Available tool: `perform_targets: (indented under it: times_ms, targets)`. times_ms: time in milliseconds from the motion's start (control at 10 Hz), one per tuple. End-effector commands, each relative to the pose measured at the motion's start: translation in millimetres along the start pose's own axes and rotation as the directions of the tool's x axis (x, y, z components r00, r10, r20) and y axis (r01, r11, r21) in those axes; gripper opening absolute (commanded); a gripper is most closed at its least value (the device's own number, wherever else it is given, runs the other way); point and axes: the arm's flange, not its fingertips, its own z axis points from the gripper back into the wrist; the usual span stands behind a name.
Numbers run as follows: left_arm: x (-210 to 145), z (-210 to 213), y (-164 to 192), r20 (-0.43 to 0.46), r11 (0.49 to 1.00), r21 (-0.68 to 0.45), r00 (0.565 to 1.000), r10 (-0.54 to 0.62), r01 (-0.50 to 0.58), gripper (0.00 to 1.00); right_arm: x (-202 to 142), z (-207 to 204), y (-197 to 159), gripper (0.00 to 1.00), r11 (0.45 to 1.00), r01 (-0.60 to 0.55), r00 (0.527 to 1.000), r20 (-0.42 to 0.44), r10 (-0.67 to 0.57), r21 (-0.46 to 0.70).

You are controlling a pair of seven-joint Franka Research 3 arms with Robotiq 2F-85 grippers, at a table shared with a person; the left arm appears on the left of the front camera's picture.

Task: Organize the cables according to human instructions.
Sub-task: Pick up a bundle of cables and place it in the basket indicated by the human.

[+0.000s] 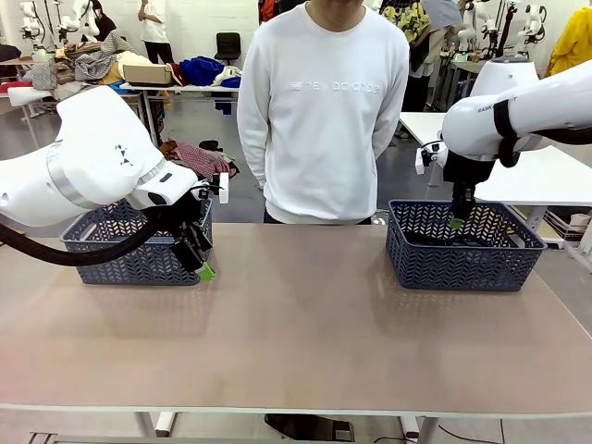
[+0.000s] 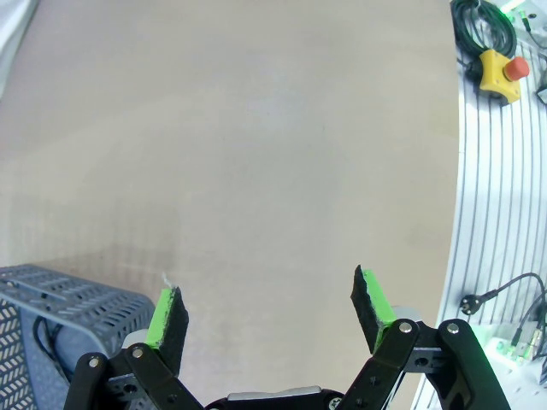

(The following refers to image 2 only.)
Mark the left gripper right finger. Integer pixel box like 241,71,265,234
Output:
341,264,512,410

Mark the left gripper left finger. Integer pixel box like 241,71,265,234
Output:
63,286,202,410

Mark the grey plastic lattice basket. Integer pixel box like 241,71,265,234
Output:
0,263,156,410

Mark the yellow emergency stop button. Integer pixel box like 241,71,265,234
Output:
477,49,531,106

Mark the black cable with small plug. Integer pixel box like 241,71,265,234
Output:
459,272,547,317

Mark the grey metal cable connector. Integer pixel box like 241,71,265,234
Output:
510,322,547,366

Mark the aluminium slotted base plate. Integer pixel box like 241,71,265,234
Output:
416,0,547,410

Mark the coiled black cable bundle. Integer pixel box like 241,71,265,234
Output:
450,0,518,80

